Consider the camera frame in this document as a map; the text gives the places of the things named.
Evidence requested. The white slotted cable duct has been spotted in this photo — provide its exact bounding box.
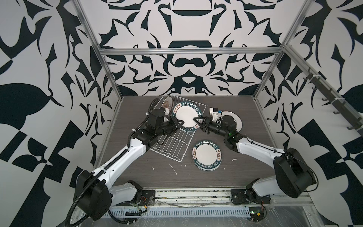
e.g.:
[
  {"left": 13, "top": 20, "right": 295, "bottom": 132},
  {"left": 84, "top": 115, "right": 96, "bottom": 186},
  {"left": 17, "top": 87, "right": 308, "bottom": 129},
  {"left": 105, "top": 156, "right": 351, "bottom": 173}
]
[{"left": 111, "top": 207, "right": 251, "bottom": 218}]

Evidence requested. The black corrugated cable conduit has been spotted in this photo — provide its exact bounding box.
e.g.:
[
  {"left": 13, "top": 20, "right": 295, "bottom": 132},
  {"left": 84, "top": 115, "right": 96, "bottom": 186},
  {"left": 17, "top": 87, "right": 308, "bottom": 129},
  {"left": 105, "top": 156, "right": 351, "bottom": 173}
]
[{"left": 65, "top": 170, "right": 142, "bottom": 227}]

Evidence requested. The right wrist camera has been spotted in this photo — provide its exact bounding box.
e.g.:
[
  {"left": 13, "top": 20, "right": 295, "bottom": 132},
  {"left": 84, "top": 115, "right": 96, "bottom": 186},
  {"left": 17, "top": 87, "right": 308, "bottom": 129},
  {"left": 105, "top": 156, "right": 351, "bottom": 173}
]
[{"left": 209, "top": 107, "right": 222, "bottom": 123}]

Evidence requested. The white wire dish rack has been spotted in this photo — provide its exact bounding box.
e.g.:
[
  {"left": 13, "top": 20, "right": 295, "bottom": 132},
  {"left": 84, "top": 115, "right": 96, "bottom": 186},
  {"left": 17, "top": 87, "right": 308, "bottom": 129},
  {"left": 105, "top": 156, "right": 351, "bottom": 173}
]
[{"left": 150, "top": 94, "right": 207, "bottom": 162}]

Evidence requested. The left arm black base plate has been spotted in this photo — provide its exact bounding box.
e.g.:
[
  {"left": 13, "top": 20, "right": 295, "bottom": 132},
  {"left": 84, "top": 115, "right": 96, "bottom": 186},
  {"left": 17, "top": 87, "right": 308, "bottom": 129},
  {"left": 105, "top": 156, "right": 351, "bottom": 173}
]
[{"left": 137, "top": 190, "right": 156, "bottom": 206}]

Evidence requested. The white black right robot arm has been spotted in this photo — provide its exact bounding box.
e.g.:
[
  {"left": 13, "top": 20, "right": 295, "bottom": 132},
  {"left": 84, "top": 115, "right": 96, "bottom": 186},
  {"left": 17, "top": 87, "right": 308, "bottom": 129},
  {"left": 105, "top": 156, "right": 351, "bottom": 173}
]
[{"left": 193, "top": 115, "right": 319, "bottom": 199}]

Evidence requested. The green cloud pattern plate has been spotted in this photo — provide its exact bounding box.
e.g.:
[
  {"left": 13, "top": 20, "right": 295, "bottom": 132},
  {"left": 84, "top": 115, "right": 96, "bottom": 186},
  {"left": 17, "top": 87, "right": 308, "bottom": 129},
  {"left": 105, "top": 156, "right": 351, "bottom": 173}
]
[{"left": 222, "top": 111, "right": 243, "bottom": 132}]

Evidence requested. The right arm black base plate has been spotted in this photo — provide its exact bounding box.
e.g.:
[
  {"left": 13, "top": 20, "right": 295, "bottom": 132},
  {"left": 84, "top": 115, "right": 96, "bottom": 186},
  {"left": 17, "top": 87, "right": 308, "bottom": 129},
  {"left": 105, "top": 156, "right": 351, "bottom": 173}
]
[{"left": 231, "top": 189, "right": 271, "bottom": 205}]

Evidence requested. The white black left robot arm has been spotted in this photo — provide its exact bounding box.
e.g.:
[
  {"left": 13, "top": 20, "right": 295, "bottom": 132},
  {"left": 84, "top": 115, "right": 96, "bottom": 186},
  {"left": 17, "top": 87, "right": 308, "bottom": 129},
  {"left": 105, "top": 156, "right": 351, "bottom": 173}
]
[{"left": 65, "top": 98, "right": 184, "bottom": 227}]

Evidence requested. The green banner rim plate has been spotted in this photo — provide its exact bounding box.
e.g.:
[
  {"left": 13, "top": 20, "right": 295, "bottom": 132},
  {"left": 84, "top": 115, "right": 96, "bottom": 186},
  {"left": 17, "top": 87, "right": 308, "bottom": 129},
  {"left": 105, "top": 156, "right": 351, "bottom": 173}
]
[
  {"left": 192, "top": 140, "right": 222, "bottom": 162},
  {"left": 172, "top": 101, "right": 202, "bottom": 131}
]

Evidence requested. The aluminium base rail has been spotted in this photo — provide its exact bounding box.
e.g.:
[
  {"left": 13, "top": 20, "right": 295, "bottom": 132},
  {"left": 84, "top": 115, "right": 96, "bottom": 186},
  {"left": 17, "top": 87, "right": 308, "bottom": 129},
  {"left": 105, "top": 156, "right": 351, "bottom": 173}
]
[{"left": 144, "top": 187, "right": 314, "bottom": 207}]

